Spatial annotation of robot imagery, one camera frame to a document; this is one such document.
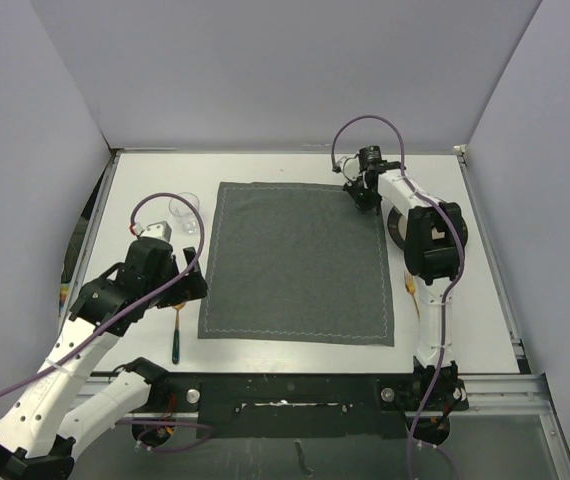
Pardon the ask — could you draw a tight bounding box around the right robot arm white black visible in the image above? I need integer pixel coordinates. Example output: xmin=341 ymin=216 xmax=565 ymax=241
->
xmin=343 ymin=146 xmax=467 ymax=368

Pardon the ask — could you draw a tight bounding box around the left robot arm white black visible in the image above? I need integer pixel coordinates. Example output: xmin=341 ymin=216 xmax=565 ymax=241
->
xmin=0 ymin=236 xmax=207 ymax=479

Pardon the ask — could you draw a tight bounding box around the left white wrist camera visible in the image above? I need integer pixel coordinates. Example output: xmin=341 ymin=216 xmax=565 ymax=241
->
xmin=129 ymin=221 xmax=172 ymax=243

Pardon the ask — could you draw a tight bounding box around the gold fork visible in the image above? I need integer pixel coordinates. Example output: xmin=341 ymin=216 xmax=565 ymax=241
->
xmin=404 ymin=271 xmax=421 ymax=320

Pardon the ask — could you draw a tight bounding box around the dark rimmed dinner plate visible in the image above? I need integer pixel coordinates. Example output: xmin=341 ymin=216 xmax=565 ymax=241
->
xmin=387 ymin=207 xmax=468 ymax=250

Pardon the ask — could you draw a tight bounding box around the gold spoon green handle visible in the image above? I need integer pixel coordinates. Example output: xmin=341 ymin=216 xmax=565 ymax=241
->
xmin=171 ymin=302 xmax=186 ymax=365

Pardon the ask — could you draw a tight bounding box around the aluminium frame rail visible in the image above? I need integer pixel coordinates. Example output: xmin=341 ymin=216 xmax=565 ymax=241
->
xmin=59 ymin=372 xmax=547 ymax=424

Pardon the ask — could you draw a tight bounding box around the grey cloth placemat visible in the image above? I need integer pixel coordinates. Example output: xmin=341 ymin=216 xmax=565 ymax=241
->
xmin=198 ymin=182 xmax=395 ymax=346

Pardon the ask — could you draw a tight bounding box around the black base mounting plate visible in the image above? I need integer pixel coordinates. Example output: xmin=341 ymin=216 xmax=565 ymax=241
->
xmin=131 ymin=368 xmax=469 ymax=448

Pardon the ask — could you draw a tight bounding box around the clear drinking glass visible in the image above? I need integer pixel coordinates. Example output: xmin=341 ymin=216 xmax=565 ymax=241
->
xmin=168 ymin=192 xmax=200 ymax=235

